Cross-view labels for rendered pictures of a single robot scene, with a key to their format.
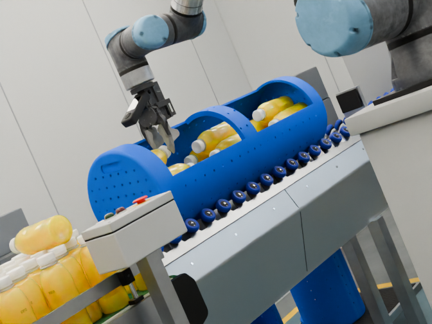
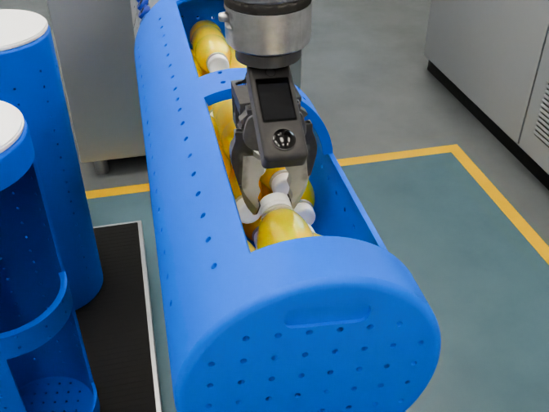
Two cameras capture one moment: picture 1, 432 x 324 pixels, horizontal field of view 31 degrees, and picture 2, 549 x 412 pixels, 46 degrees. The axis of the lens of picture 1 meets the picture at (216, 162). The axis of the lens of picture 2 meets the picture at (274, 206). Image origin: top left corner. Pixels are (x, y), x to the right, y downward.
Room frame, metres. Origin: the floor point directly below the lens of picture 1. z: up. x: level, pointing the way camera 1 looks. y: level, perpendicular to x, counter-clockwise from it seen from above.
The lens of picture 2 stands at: (1.84, 0.63, 1.63)
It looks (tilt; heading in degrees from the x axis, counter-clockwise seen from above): 36 degrees down; 306
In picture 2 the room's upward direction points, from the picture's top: straight up
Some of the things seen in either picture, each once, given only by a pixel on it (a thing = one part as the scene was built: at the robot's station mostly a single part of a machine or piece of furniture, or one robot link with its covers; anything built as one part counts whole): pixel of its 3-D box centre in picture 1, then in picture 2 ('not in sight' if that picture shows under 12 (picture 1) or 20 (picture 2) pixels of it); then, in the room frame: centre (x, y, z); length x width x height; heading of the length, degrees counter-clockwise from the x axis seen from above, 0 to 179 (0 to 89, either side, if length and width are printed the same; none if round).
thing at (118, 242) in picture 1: (135, 231); not in sight; (1.67, 0.22, 1.05); 0.20 x 0.10 x 0.10; 139
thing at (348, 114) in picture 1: (353, 108); not in sight; (3.02, -0.58, 1.00); 0.10 x 0.04 x 0.15; 49
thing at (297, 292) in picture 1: (297, 230); (30, 176); (3.34, -0.21, 0.59); 0.28 x 0.28 x 0.88
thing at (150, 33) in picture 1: (146, 35); not in sight; (2.15, 0.04, 1.48); 0.12 x 0.12 x 0.09; 35
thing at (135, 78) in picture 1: (137, 79); (265, 24); (2.23, 0.11, 1.39); 0.10 x 0.09 x 0.05; 49
